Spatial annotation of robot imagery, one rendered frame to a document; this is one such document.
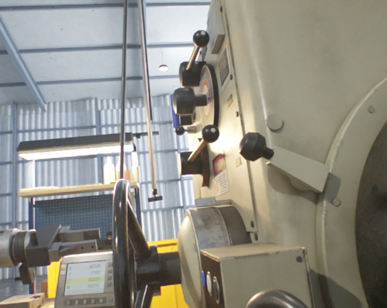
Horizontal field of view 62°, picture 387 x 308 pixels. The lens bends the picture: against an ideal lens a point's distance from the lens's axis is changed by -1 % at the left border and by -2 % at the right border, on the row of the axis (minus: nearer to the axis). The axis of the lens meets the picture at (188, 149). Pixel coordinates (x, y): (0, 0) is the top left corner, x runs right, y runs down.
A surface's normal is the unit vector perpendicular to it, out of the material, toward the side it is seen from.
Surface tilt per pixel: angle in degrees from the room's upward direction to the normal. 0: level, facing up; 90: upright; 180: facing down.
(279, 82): 90
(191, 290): 102
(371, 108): 90
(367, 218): 77
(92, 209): 90
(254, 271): 90
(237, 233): 56
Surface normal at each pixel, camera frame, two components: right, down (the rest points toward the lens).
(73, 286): -0.17, -0.51
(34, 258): 0.15, 0.17
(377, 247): -0.99, -0.02
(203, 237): 0.05, -0.69
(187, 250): -0.83, -0.27
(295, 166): 0.12, -0.23
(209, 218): -0.01, -0.91
